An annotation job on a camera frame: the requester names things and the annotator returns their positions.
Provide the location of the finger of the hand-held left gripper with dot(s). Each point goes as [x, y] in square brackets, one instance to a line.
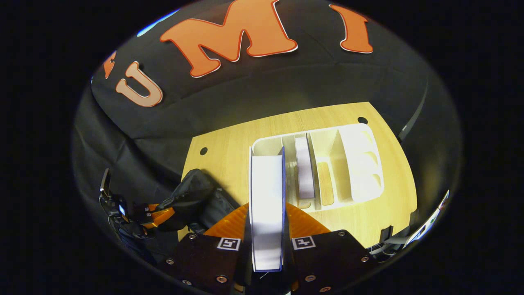
[155, 215]

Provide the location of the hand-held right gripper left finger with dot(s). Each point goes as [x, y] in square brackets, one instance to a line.
[204, 262]

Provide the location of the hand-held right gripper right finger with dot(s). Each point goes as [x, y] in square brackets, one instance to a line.
[327, 262]

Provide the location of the white printed board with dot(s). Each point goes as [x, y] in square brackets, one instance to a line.
[430, 221]

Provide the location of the blue picture cover book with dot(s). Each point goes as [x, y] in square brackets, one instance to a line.
[266, 205]

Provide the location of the white bookshelf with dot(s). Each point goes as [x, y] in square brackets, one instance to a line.
[360, 164]

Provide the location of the black schoolbag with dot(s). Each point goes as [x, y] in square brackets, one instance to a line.
[192, 192]

